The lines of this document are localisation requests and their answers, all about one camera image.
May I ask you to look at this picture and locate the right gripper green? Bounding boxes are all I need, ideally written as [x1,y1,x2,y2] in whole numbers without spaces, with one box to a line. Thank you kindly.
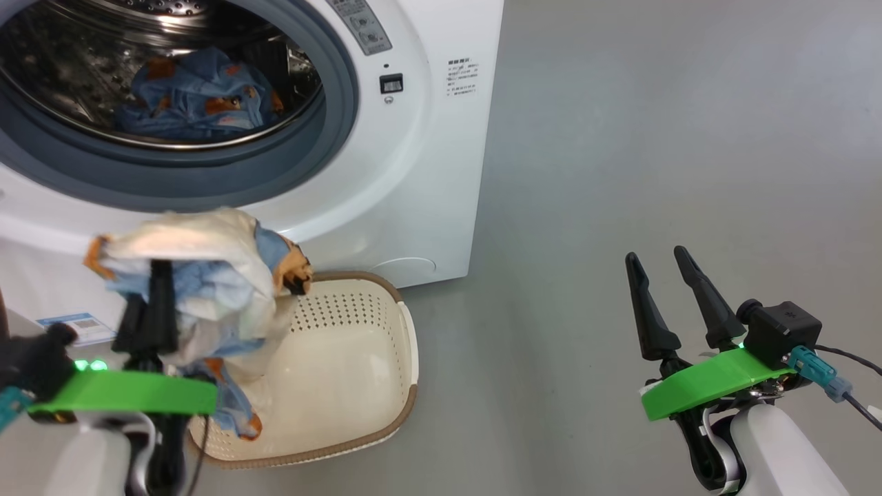
[625,245,797,493]

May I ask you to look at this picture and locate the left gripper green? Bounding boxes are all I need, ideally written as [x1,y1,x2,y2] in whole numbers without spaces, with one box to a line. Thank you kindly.
[28,260,218,496]

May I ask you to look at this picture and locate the white and blue bear garment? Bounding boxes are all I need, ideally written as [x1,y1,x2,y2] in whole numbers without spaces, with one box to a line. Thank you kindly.
[84,208,314,442]

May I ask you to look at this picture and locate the blue bear print garment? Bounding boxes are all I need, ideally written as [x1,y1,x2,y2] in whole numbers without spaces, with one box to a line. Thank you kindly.
[114,47,285,144]

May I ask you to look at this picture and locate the cream perforated laundry basket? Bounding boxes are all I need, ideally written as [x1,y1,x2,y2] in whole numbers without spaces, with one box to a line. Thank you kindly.
[186,271,420,469]

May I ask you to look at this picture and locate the white front-load washing machine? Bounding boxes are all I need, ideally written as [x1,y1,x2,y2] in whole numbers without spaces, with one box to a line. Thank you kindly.
[0,0,505,328]

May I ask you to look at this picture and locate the blue energy label sticker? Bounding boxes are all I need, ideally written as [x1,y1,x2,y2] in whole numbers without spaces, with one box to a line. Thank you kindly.
[36,312,116,345]

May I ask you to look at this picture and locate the grey warning sticker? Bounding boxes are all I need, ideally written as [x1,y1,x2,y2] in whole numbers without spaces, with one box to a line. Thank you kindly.
[325,0,393,56]

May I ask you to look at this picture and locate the teal plug black cable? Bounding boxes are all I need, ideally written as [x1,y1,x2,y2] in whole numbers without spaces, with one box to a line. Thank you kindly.
[0,386,32,431]
[789,347,882,431]

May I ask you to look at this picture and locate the thin black cable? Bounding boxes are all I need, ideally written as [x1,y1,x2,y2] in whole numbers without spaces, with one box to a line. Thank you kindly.
[817,344,882,376]
[181,413,211,496]

